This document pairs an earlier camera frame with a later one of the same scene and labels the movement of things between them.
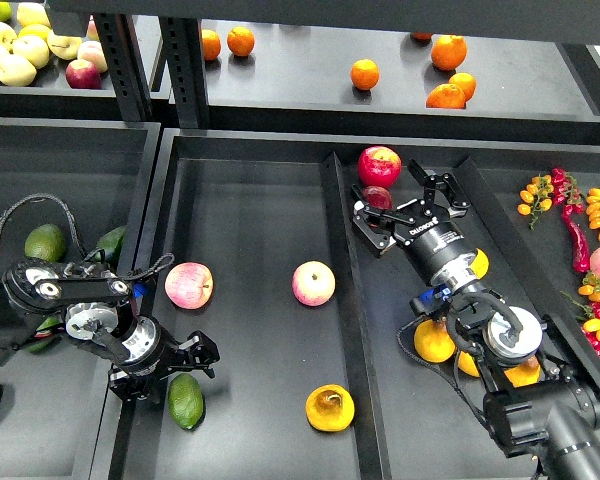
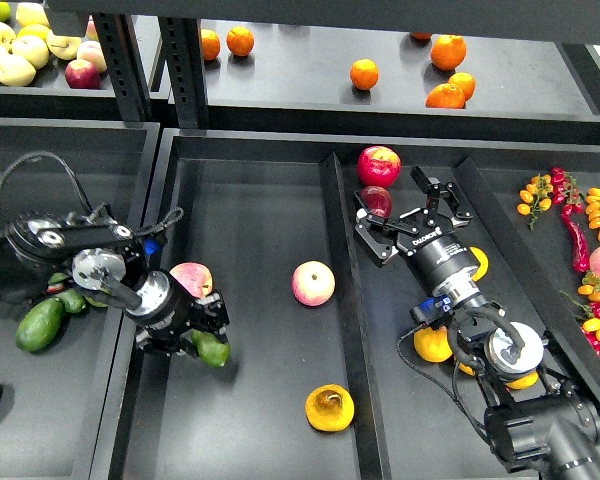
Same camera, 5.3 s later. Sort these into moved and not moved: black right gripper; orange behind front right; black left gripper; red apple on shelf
Moved: black left gripper
Not moved: orange behind front right; black right gripper; red apple on shelf
